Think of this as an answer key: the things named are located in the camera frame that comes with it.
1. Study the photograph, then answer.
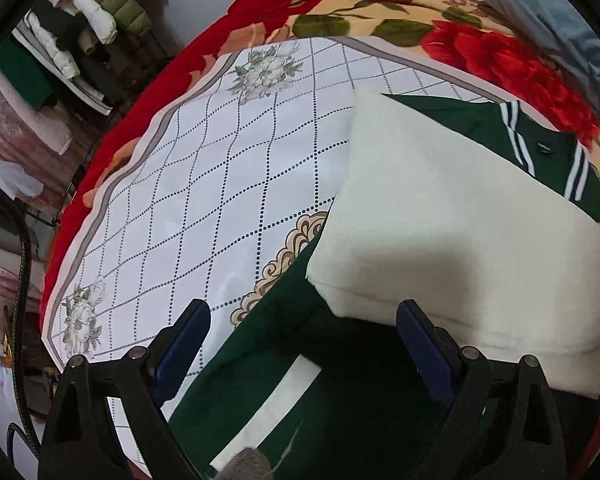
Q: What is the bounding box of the black hose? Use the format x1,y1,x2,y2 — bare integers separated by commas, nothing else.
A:
0,180,43,453

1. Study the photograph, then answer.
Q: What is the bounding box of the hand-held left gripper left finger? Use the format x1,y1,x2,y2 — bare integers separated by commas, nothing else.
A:
37,299,212,480

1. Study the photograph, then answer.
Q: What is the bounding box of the red floral blanket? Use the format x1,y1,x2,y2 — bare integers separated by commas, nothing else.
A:
36,0,600,480

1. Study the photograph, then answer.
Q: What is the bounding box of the green cloth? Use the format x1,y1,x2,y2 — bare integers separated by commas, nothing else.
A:
0,39,57,111

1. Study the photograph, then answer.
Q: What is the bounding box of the blue-grey pillow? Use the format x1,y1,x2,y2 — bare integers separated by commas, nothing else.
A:
470,0,600,111

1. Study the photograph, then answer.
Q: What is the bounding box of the white diamond-patterned bed sheet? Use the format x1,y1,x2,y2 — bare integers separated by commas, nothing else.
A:
40,36,511,480

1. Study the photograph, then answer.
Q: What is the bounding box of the pink fluffy towel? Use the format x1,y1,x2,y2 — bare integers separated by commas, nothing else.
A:
0,72,74,157

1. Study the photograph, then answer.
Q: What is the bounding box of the olive puffer jacket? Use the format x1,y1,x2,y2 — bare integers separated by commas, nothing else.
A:
89,0,153,37

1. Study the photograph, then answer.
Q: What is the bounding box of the white cloth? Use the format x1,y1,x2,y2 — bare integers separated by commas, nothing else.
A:
0,156,46,202

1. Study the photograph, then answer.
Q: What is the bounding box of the green jacket with cream lining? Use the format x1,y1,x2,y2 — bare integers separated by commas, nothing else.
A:
170,85,600,480

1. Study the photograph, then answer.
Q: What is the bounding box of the white puffer jacket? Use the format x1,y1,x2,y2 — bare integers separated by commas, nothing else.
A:
25,0,119,81

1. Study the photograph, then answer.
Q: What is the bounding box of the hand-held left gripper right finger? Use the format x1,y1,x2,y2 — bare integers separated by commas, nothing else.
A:
396,299,568,480

